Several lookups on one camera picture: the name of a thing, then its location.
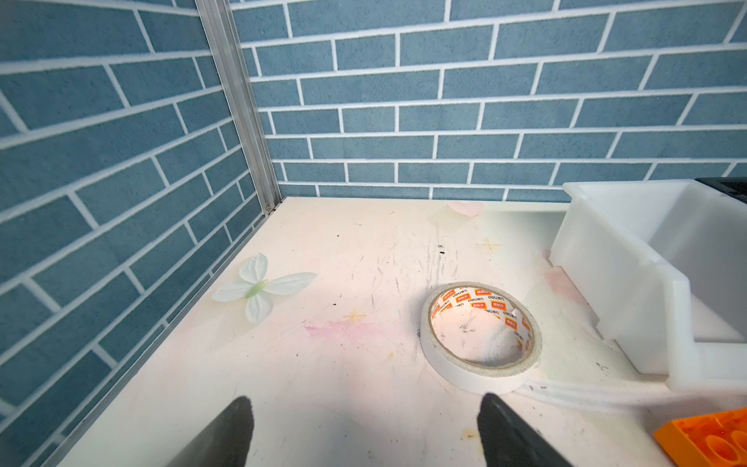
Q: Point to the black middle bin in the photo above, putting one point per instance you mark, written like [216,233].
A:
[734,187]

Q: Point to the white left bin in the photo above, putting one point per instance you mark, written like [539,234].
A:
[663,266]

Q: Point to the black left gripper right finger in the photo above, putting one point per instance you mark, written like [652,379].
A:
[507,440]

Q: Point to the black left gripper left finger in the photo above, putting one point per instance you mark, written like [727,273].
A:
[224,442]

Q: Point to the white tape roll on table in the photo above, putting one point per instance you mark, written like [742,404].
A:
[479,338]

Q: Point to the orange lego near left bin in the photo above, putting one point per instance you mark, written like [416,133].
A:
[712,440]

